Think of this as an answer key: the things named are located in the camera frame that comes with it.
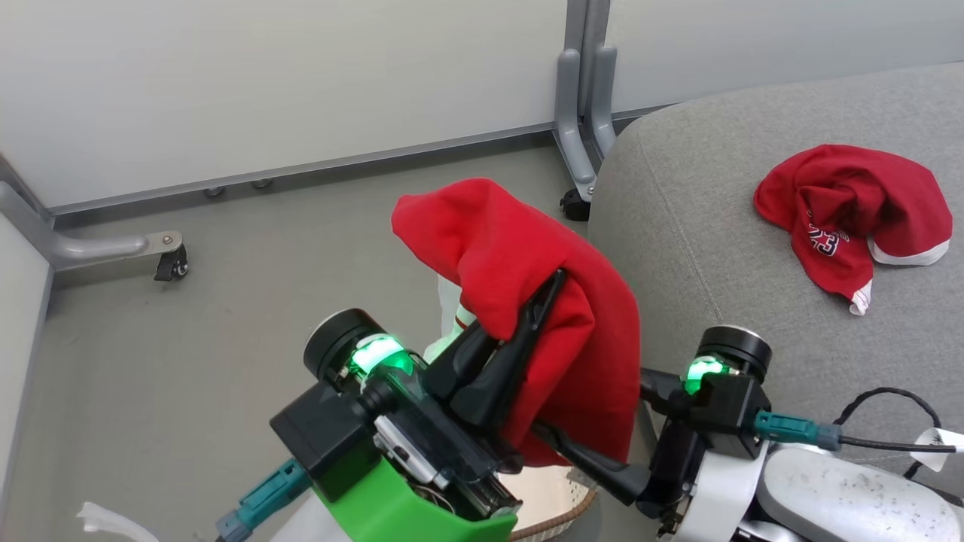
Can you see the small grey levelling foot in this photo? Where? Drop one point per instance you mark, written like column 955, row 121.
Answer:
column 214, row 191
column 261, row 183

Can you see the wrist black motor cylinder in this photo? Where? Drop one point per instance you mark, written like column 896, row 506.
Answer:
column 339, row 339
column 734, row 350

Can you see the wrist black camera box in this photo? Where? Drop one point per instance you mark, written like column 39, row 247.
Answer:
column 730, row 414
column 324, row 440

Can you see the right wrist black motor cylinder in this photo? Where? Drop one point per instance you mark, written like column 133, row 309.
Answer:
column 734, row 350

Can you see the grey partition post foot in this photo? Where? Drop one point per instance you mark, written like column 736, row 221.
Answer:
column 584, row 98

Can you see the left wrist black motor cylinder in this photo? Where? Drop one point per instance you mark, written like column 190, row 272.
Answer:
column 339, row 339

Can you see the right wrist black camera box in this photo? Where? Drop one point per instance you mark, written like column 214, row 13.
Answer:
column 730, row 414

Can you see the white perforated laundry basket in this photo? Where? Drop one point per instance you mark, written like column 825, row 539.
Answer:
column 550, row 497

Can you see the red shirt with white trim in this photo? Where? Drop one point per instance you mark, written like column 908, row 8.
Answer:
column 512, row 248

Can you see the grey partition bottom rail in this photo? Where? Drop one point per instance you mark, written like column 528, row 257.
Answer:
column 376, row 158

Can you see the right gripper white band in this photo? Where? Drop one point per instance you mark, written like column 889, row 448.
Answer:
column 715, row 497

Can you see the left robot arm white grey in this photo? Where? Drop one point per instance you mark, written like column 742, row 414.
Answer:
column 301, row 527

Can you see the grey partition leg with screw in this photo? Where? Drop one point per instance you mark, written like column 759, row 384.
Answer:
column 98, row 247

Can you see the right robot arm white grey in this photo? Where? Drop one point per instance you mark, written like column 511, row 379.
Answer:
column 843, row 497

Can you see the grey fabric sofa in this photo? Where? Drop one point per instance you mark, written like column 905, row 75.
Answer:
column 715, row 226

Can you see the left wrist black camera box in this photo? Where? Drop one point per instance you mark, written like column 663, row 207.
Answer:
column 324, row 440

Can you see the black caster wheel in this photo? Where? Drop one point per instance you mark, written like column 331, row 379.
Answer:
column 173, row 265
column 576, row 205

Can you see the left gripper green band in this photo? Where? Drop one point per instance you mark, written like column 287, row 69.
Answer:
column 422, row 512

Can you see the red white basketball jersey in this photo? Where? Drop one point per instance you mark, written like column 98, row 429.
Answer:
column 843, row 203

